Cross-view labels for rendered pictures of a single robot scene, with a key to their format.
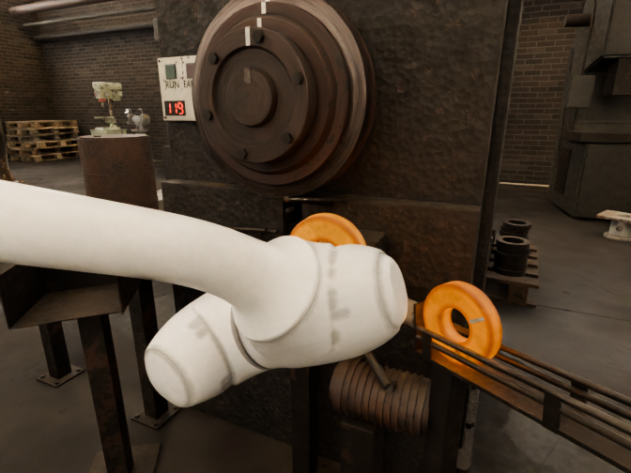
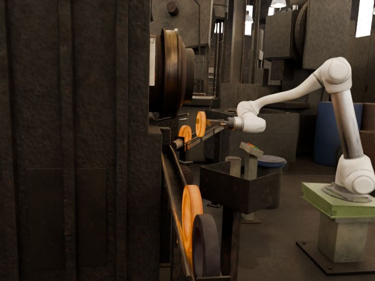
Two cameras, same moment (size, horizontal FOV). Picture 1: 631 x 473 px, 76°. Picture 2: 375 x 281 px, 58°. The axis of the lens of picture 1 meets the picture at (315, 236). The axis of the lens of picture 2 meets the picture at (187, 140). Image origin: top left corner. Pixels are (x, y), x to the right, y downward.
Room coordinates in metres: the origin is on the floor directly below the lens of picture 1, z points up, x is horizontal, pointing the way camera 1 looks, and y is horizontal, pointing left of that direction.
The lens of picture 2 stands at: (1.95, 1.67, 1.07)
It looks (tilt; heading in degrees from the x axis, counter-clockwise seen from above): 10 degrees down; 236
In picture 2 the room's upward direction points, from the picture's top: 2 degrees clockwise
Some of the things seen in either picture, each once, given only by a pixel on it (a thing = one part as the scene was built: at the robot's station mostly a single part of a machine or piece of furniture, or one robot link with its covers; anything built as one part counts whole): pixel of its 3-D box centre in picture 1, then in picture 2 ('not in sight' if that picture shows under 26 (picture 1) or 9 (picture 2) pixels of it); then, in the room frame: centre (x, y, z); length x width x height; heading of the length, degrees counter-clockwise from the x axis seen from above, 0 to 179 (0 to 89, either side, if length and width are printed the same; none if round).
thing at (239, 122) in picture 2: not in sight; (236, 124); (0.52, 0.08, 0.83); 0.09 x 0.06 x 0.09; 65
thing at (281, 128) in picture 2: not in sight; (246, 137); (-1.16, -1.59, 0.39); 1.03 x 0.83 x 0.77; 170
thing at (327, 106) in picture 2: not in sight; (336, 132); (-2.50, -1.14, 0.45); 0.59 x 0.59 x 0.89
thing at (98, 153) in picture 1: (121, 185); not in sight; (3.63, 1.75, 0.45); 0.59 x 0.59 x 0.89
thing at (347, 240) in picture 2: not in sight; (341, 235); (-0.01, 0.54, 0.16); 0.40 x 0.40 x 0.31; 65
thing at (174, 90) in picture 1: (195, 88); (150, 63); (1.27, 0.35, 1.15); 0.26 x 0.02 x 0.18; 65
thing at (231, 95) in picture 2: not in sight; (246, 114); (-2.35, -2.86, 0.55); 1.10 x 0.53 x 1.10; 85
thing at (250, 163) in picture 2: not in sight; (249, 182); (0.08, -0.22, 0.31); 0.24 x 0.16 x 0.62; 65
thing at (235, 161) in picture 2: not in sight; (231, 189); (0.24, -0.25, 0.26); 0.12 x 0.12 x 0.52
